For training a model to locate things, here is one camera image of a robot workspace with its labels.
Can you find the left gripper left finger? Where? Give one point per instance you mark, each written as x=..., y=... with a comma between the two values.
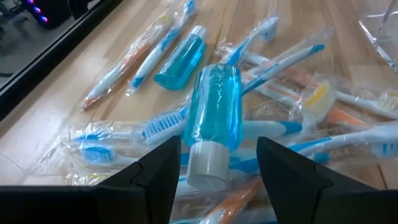
x=140, y=193

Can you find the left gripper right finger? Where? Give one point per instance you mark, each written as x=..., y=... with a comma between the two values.
x=295, y=193

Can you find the orange white toothbrush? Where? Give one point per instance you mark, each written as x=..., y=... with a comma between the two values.
x=233, y=202
x=115, y=73
x=342, y=116

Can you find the orange toothbrush yellow bristles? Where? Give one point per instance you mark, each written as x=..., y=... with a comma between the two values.
x=367, y=104
x=320, y=98

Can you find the blue mouthwash bottle white cap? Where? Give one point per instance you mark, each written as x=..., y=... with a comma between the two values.
x=214, y=109
x=180, y=62

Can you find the clear acrylic organizer box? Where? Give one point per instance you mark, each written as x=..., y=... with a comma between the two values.
x=385, y=37

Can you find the black computer with LEDs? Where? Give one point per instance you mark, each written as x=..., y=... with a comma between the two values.
x=53, y=12

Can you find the black table frame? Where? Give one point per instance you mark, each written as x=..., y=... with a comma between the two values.
x=46, y=60

